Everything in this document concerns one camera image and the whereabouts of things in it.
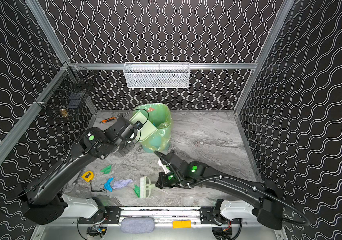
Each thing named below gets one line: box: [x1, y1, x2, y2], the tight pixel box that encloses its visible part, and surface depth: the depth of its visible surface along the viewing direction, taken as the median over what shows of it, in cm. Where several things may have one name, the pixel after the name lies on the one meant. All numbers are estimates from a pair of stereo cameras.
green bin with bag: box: [134, 103, 172, 153], surface depth 85 cm
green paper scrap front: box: [133, 184, 141, 198], surface depth 83 cm
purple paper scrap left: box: [112, 179, 133, 189], surface depth 86 cm
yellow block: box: [172, 220, 192, 229], surface depth 74 cm
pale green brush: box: [140, 176, 156, 199], surface depth 76 cm
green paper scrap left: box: [100, 164, 113, 174], surface depth 92 cm
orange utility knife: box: [99, 117, 117, 124], surface depth 116 cm
